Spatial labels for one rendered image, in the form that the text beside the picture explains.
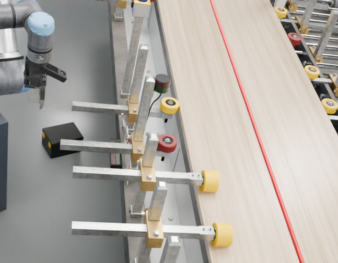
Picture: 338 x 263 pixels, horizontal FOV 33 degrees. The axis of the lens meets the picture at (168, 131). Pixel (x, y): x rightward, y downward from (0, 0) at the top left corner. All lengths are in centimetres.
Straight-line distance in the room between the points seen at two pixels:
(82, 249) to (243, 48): 131
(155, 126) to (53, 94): 128
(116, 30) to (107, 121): 70
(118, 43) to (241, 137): 108
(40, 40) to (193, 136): 72
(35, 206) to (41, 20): 134
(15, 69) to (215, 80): 91
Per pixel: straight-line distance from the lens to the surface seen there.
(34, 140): 356
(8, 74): 264
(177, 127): 254
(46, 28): 210
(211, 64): 282
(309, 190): 231
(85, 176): 203
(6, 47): 265
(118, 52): 313
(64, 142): 227
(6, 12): 219
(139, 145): 229
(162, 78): 215
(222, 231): 192
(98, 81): 410
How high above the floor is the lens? 237
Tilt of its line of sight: 39 degrees down
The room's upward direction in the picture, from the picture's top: 14 degrees clockwise
